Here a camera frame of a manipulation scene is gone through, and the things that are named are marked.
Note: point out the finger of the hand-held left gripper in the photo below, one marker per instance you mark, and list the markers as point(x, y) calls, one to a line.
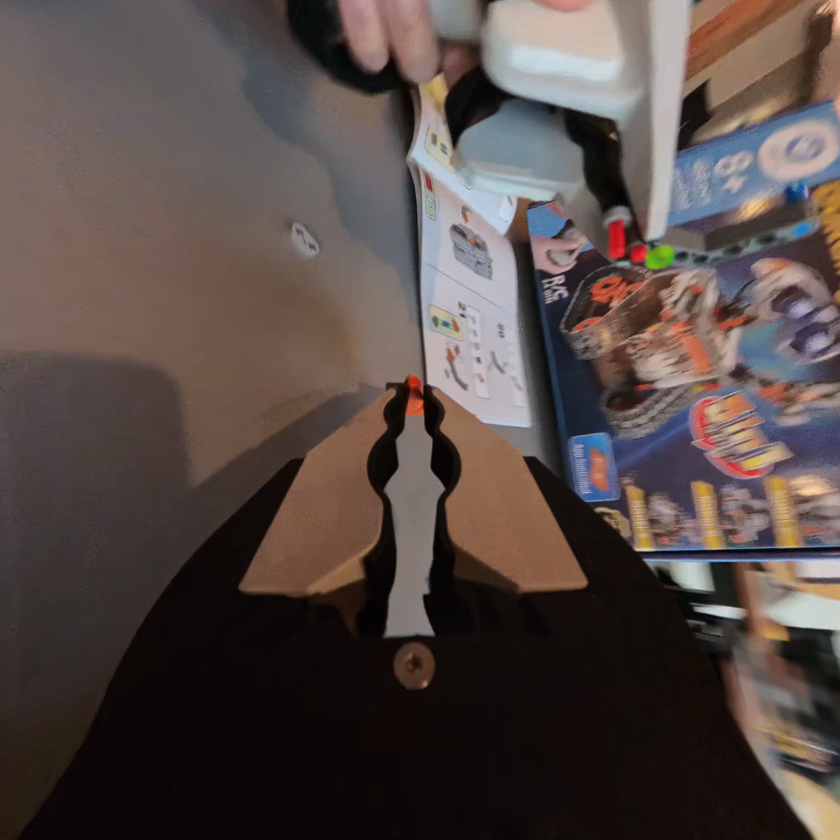
point(659, 131)

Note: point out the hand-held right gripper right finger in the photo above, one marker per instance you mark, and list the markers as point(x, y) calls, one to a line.
point(505, 518)

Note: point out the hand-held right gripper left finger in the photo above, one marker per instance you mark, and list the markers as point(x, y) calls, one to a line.
point(321, 518)

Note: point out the grey bent toy beam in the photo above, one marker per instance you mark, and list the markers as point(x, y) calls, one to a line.
point(735, 237)

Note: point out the orange toy claw piece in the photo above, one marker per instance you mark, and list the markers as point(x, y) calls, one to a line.
point(413, 400)

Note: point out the grey desk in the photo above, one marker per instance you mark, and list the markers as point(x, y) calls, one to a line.
point(164, 262)

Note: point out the person's left hand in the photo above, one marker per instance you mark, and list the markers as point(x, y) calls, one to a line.
point(394, 33)

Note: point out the blue toy robot box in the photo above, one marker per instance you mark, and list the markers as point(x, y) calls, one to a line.
point(656, 394)

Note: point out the open white instruction manual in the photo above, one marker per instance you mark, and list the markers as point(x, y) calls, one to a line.
point(472, 308)

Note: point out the small grey toy connector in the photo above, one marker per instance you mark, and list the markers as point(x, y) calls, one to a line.
point(305, 239)

